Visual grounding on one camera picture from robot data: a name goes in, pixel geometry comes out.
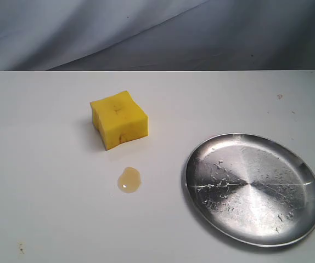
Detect amber liquid spill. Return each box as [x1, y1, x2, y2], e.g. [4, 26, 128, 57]
[117, 167, 142, 193]

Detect grey-blue backdrop cloth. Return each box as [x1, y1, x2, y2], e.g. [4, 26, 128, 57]
[0, 1, 315, 71]

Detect round stainless steel plate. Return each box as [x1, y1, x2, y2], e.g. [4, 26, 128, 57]
[182, 133, 315, 248]

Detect yellow sponge block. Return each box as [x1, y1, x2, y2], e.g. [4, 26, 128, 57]
[90, 91, 149, 150]

